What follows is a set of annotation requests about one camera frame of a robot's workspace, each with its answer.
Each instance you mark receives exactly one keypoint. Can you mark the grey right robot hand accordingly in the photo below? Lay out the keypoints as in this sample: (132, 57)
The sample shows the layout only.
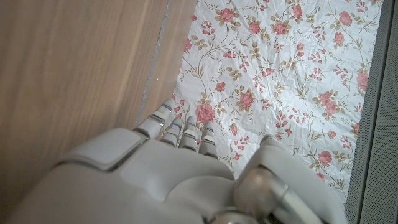
(149, 186)

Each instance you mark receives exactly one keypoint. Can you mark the grey perforated panel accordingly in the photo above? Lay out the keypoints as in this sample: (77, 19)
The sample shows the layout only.
(379, 140)

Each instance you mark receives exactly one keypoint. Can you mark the floral backdrop cloth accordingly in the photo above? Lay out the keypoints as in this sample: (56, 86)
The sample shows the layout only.
(273, 77)

